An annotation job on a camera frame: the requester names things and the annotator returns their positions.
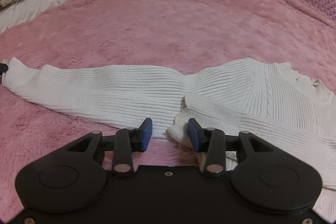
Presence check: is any pink fluffy blanket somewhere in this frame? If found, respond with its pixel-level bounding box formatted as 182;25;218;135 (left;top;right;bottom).
0;0;336;222

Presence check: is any white knit sweater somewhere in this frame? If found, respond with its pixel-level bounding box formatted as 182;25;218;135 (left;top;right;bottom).
2;57;336;223

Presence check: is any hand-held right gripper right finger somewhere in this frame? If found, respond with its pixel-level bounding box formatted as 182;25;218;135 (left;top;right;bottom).
187;118;273;177

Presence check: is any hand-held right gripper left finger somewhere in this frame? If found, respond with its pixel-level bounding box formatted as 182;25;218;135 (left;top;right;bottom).
66;118;153;176

